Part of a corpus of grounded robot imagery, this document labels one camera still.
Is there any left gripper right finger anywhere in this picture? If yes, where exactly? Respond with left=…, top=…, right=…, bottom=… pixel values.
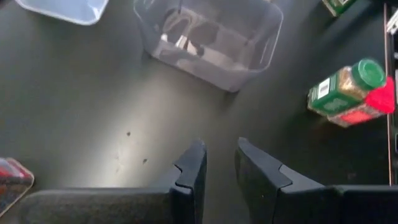
left=234, top=136, right=398, bottom=224

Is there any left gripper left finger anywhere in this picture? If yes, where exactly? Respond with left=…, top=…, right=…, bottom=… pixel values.
left=18, top=139, right=208, bottom=224

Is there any red block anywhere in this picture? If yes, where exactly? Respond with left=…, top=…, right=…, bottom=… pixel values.
left=326, top=76, right=396, bottom=128

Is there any smoked paprika tin red lid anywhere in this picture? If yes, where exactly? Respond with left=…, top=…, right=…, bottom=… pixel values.
left=0, top=157, right=35, bottom=217

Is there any small black block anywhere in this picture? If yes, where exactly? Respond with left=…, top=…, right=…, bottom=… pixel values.
left=322, top=0, right=358, bottom=17

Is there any grey translucent plastic bin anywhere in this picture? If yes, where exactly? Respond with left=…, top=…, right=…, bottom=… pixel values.
left=133, top=0, right=284, bottom=93

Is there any clear plastic bin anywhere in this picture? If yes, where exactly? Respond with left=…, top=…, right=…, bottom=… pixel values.
left=14, top=0, right=109, bottom=26

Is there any black metal table frame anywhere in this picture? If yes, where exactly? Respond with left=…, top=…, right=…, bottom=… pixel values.
left=382, top=0, right=398, bottom=187

